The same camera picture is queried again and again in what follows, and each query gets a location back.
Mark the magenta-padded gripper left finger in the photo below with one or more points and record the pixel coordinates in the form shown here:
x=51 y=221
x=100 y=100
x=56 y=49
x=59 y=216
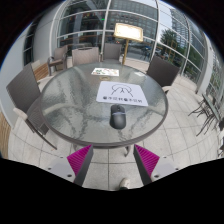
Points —
x=78 y=160

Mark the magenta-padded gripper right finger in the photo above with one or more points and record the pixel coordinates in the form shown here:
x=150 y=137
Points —
x=148 y=160

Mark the black computer mouse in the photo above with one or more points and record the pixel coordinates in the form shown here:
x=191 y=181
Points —
x=118 y=118

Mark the white printed mouse pad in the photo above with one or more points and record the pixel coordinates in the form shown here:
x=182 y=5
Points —
x=121 y=91

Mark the dark metal folding table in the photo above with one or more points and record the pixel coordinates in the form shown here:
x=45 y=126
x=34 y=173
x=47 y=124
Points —
x=208 y=108

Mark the small white table sticker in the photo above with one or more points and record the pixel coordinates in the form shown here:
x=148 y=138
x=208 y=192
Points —
x=140 y=74

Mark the colourful picture menu card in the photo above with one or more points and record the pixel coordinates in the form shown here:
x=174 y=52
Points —
x=105 y=71

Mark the gold lit menu stand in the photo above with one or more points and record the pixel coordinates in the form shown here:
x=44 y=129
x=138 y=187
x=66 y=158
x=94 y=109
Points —
x=128 y=32

